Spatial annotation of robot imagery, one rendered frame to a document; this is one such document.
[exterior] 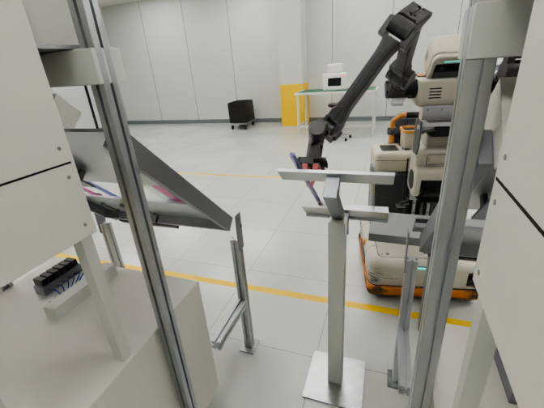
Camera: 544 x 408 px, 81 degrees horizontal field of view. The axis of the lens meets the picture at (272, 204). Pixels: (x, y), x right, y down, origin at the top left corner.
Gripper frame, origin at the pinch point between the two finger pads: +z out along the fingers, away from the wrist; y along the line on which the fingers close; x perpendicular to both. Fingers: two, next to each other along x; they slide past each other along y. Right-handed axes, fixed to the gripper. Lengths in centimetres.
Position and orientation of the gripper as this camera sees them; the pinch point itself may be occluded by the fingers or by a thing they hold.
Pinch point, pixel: (309, 184)
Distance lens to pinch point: 114.3
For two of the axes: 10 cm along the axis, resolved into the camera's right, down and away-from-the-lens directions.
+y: 9.4, 0.7, -3.5
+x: 3.1, 3.1, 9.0
